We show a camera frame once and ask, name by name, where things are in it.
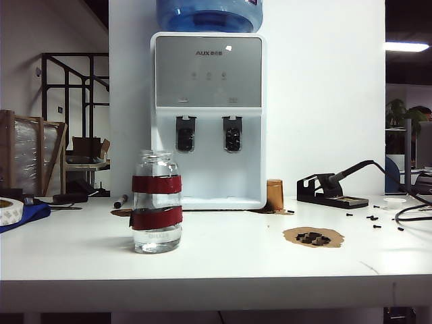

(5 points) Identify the small white dish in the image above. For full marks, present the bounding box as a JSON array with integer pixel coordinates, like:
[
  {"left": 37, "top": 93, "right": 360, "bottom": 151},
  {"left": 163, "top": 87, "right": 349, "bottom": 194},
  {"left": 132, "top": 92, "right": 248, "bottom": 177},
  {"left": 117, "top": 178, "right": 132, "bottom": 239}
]
[{"left": 383, "top": 197, "right": 408, "bottom": 210}]

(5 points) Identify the large brown paper patch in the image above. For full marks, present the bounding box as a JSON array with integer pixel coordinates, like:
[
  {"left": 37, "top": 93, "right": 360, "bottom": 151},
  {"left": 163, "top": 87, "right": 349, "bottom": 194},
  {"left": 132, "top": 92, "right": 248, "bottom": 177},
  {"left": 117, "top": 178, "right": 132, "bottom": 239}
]
[{"left": 282, "top": 226, "right": 345, "bottom": 249}]

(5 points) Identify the grey metal pole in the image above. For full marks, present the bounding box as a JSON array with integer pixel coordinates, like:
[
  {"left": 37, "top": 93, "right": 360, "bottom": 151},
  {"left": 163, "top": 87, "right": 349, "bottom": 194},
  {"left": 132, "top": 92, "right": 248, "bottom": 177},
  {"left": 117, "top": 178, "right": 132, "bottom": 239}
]
[{"left": 404, "top": 117, "right": 413, "bottom": 194}]

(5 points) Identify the blue water jug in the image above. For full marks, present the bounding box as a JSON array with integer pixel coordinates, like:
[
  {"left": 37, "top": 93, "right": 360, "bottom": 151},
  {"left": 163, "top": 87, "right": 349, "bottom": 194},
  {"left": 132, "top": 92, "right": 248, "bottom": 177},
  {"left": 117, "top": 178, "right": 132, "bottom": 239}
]
[{"left": 155, "top": 0, "right": 264, "bottom": 34}]

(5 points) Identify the dark desk equipment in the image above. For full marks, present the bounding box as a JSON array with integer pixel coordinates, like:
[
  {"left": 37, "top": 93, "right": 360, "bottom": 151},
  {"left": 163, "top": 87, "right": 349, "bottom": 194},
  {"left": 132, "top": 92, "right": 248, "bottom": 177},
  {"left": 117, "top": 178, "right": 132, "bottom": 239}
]
[{"left": 412, "top": 170, "right": 432, "bottom": 196}]

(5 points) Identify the black soldering iron cable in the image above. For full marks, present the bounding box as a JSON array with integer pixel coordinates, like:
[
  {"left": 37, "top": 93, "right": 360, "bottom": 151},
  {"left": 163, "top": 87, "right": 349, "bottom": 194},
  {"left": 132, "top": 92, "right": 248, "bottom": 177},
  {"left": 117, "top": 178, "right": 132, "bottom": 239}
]
[{"left": 373, "top": 160, "right": 432, "bottom": 224}]

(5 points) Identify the white tape roll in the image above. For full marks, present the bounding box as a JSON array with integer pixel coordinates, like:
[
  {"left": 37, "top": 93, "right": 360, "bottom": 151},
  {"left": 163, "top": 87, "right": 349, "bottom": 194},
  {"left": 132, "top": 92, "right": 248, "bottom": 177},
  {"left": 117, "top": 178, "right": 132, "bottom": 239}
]
[{"left": 0, "top": 197, "right": 24, "bottom": 226}]

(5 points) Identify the black soldering iron stand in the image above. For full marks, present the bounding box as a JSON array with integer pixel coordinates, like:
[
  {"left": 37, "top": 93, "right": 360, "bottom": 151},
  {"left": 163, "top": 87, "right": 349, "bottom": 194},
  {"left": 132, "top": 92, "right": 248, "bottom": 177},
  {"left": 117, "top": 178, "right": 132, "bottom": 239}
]
[{"left": 296, "top": 173, "right": 369, "bottom": 209}]

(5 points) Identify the brown cylindrical cup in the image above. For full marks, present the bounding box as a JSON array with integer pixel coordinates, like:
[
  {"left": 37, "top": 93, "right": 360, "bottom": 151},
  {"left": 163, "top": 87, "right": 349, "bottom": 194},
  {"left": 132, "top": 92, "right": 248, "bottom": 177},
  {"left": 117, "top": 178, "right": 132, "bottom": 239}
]
[{"left": 266, "top": 178, "right": 284, "bottom": 211}]

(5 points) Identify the black soldering iron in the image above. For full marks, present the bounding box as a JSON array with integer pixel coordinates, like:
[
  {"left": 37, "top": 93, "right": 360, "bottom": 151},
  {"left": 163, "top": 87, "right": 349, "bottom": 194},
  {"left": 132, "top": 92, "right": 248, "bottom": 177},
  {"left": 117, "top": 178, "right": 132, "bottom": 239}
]
[{"left": 325, "top": 159, "right": 385, "bottom": 185}]

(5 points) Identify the white AUX water dispenser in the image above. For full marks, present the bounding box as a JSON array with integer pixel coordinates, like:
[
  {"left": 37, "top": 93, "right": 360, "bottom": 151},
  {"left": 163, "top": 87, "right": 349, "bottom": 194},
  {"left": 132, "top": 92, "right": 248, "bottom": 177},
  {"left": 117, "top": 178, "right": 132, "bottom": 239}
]
[{"left": 150, "top": 30, "right": 267, "bottom": 211}]

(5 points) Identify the black stair railing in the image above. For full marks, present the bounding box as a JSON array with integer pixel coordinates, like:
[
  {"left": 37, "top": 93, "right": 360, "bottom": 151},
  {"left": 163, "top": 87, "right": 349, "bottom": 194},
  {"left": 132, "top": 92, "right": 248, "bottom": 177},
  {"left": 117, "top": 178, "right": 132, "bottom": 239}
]
[{"left": 40, "top": 52, "right": 110, "bottom": 139}]

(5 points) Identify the rectangular ceiling light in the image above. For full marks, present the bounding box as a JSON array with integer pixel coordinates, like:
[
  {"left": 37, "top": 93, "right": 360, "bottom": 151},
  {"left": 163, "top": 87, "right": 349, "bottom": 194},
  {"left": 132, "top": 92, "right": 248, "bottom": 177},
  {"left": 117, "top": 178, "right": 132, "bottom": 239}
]
[{"left": 385, "top": 41, "right": 430, "bottom": 53}]

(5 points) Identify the grey monitor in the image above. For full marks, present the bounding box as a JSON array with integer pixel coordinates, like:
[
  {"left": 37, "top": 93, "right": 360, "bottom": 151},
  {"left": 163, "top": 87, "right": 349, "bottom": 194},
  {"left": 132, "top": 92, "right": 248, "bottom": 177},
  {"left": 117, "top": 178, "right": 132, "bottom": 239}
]
[{"left": 415, "top": 121, "right": 432, "bottom": 168}]

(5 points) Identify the green potted plant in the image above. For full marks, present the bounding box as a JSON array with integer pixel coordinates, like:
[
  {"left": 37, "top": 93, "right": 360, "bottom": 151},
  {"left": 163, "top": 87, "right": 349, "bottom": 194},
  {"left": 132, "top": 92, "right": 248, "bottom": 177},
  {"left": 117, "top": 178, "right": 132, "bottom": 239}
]
[{"left": 386, "top": 97, "right": 432, "bottom": 136}]

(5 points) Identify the blue chair back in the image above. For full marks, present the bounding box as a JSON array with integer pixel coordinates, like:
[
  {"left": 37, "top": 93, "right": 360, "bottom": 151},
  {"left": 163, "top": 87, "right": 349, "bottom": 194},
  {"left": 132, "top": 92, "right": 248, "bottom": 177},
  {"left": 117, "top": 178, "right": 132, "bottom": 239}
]
[{"left": 385, "top": 157, "right": 402, "bottom": 194}]

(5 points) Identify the blue cloth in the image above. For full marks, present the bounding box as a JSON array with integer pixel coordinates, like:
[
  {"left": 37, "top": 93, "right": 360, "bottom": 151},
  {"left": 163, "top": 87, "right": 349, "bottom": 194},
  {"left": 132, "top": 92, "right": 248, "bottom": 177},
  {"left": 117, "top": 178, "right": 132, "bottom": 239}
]
[{"left": 0, "top": 202, "right": 51, "bottom": 234}]

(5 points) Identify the clear bottle with red belts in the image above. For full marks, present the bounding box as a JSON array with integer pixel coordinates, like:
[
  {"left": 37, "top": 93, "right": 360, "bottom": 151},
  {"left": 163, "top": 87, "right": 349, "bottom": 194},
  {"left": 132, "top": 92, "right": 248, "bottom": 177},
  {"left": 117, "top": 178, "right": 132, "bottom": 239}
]
[{"left": 130, "top": 149, "right": 184, "bottom": 254}]

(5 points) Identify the wooden workbench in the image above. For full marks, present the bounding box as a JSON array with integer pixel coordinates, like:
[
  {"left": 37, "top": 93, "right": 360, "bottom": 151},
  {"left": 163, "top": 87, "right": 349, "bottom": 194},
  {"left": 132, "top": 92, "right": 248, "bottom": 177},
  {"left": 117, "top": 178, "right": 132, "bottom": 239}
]
[{"left": 65, "top": 155, "right": 111, "bottom": 196}]

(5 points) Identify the brown cardboard box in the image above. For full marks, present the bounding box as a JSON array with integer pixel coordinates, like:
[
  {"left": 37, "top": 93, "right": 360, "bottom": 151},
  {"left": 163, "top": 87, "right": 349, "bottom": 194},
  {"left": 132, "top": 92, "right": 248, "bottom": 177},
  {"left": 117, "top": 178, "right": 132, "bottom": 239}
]
[{"left": 71, "top": 136, "right": 111, "bottom": 159}]

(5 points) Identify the pile of black pieces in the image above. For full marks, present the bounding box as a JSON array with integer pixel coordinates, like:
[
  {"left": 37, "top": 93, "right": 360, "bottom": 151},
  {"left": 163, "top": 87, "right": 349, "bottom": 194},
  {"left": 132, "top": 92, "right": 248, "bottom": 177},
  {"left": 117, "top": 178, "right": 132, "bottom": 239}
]
[{"left": 295, "top": 231, "right": 331, "bottom": 246}]

